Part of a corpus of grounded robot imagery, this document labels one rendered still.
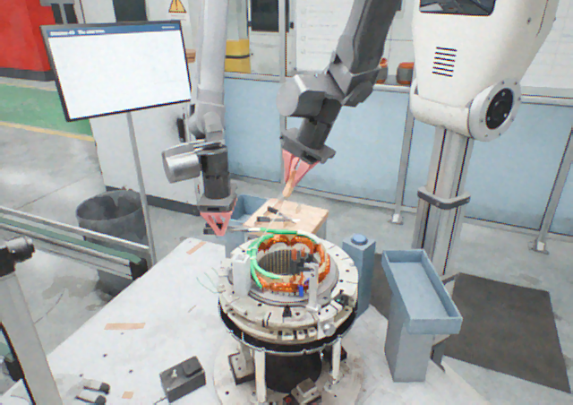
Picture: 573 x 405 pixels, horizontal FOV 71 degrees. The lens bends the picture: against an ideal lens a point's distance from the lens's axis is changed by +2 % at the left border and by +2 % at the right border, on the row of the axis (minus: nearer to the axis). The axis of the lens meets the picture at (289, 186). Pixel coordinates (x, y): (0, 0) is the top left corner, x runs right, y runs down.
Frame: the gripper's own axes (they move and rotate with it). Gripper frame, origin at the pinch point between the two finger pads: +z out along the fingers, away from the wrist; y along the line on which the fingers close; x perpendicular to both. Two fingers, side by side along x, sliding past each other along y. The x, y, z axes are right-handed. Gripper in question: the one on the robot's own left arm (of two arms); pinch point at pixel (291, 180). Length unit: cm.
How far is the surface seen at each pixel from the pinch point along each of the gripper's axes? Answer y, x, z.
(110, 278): -97, 69, 155
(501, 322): 99, 152, 85
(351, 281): 20.5, 6.2, 16.9
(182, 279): -28, 22, 67
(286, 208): -8.0, 34.4, 27.4
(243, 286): 2.6, -9.0, 22.5
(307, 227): 2.0, 27.2, 24.5
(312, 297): 16.0, -6.8, 16.0
